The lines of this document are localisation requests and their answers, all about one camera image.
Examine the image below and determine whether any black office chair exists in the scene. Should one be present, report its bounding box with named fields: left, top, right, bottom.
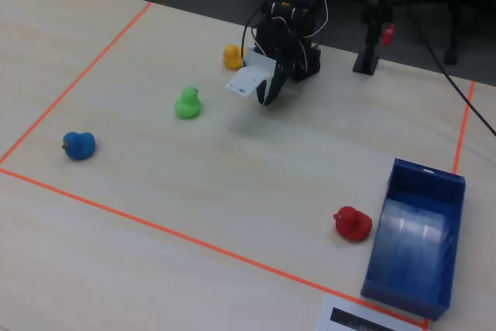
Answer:
left=406, top=0, right=496, bottom=67

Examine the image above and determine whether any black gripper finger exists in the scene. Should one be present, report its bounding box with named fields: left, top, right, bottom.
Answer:
left=264, top=64, right=289, bottom=106
left=255, top=81, right=270, bottom=106

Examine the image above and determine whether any small black box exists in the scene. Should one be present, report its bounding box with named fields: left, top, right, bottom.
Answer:
left=352, top=0, right=401, bottom=76

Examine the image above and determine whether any white paper with black bar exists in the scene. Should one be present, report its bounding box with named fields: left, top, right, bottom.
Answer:
left=316, top=293, right=428, bottom=331

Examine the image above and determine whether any red rubber duck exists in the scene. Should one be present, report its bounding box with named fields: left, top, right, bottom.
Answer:
left=332, top=205, right=374, bottom=243

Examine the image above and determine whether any red clamp handle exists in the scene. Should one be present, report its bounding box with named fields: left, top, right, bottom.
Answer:
left=381, top=23, right=398, bottom=47

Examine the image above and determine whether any blue rubber duck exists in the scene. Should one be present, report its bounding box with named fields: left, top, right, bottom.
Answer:
left=61, top=131, right=97, bottom=162

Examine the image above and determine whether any thick black cable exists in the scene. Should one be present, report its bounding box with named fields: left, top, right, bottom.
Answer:
left=394, top=0, right=496, bottom=136

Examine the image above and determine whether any blue plastic box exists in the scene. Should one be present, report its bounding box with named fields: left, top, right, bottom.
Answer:
left=360, top=157, right=467, bottom=322

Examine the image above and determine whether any green rubber duck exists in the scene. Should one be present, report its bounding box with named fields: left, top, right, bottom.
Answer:
left=174, top=85, right=204, bottom=121

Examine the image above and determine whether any black camera cable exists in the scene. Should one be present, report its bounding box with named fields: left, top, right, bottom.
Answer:
left=240, top=5, right=272, bottom=61

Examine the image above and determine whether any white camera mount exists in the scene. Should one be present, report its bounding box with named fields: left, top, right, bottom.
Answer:
left=225, top=50, right=278, bottom=98

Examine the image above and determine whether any orange tape line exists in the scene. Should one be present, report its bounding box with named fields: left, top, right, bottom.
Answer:
left=0, top=1, right=153, bottom=166
left=0, top=167, right=430, bottom=330
left=452, top=80, right=477, bottom=175

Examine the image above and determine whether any yellow rubber duck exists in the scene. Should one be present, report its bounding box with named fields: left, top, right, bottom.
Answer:
left=222, top=43, right=246, bottom=71

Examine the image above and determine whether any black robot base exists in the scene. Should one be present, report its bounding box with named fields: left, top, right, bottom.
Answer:
left=288, top=46, right=323, bottom=83

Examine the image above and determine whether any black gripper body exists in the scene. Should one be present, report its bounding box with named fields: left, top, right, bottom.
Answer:
left=254, top=16, right=302, bottom=81

